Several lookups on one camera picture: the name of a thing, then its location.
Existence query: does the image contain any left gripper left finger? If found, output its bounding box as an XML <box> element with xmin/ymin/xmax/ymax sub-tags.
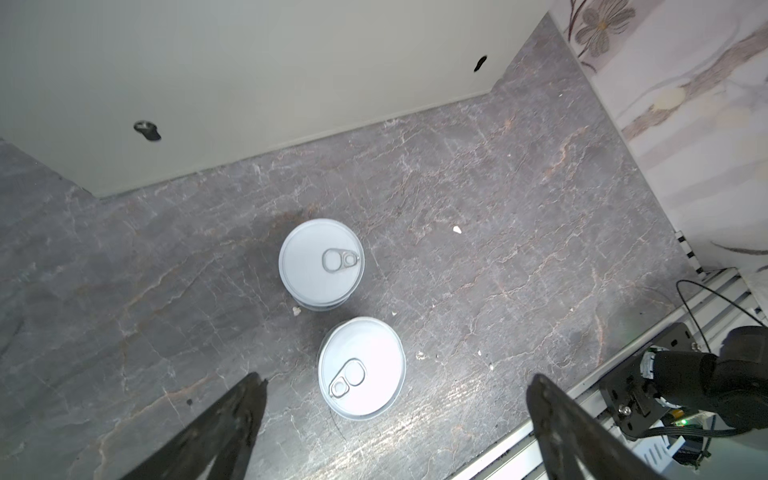
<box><xmin>124</xmin><ymin>372</ymin><xmax>267</xmax><ymax>479</ymax></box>

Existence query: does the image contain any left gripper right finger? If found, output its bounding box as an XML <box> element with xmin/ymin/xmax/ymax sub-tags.
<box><xmin>526</xmin><ymin>374</ymin><xmax>660</xmax><ymax>479</ymax></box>

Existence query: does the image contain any blue label can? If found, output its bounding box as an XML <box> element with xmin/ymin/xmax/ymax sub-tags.
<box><xmin>278</xmin><ymin>218</ymin><xmax>365</xmax><ymax>312</ymax></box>
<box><xmin>318</xmin><ymin>317</ymin><xmax>406</xmax><ymax>421</ymax></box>

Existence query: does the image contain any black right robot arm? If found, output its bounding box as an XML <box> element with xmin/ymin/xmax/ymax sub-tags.
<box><xmin>640</xmin><ymin>326</ymin><xmax>767</xmax><ymax>431</ymax></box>

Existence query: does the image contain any grey metal cabinet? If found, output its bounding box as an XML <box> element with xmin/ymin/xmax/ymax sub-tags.
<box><xmin>1</xmin><ymin>1</ymin><xmax>550</xmax><ymax>197</ymax></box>

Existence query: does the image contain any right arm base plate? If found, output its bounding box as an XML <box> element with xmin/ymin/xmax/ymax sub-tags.
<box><xmin>598</xmin><ymin>322</ymin><xmax>696</xmax><ymax>440</ymax></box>

